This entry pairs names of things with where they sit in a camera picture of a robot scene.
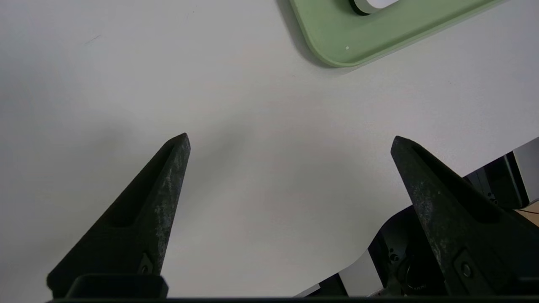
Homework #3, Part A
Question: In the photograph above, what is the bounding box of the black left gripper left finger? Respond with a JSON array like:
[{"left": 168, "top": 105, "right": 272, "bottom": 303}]
[{"left": 46, "top": 133, "right": 191, "bottom": 297}]

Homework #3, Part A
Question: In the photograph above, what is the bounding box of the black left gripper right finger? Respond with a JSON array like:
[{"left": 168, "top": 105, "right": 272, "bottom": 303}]
[{"left": 390, "top": 136, "right": 539, "bottom": 295}]

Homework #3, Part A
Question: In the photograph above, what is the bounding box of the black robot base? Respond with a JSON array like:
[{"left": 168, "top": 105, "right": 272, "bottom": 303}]
[{"left": 295, "top": 137, "right": 539, "bottom": 297}]

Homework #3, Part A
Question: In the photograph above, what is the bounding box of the green plastic tray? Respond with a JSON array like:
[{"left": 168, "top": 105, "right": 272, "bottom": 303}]
[{"left": 288, "top": 0, "right": 506, "bottom": 68}]

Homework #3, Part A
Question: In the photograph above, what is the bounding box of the white rectangular case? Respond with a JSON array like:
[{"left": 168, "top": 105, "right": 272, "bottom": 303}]
[{"left": 350, "top": 0, "right": 400, "bottom": 16}]

